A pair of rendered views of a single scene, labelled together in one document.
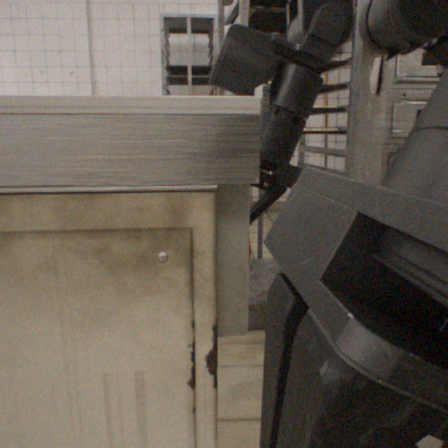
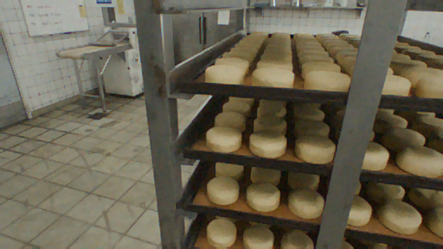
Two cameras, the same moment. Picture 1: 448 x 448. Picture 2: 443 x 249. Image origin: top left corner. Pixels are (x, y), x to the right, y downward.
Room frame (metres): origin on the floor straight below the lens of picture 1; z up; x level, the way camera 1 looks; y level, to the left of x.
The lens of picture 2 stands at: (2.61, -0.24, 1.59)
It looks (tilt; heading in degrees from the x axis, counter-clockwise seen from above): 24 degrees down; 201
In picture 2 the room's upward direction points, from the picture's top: 1 degrees clockwise
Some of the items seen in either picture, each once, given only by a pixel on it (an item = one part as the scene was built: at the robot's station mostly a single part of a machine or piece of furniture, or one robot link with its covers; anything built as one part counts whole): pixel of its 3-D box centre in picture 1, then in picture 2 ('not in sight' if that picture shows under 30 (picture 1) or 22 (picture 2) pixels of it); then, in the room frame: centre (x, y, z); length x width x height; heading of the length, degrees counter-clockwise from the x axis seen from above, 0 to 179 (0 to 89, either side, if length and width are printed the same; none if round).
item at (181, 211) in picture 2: not in sight; (228, 121); (2.04, -0.44, 1.32); 0.64 x 0.03 x 0.03; 8
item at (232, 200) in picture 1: (218, 228); not in sight; (0.46, 0.01, 0.77); 0.24 x 0.04 x 0.14; 6
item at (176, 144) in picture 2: not in sight; (229, 86); (2.04, -0.44, 1.41); 0.64 x 0.03 x 0.03; 8
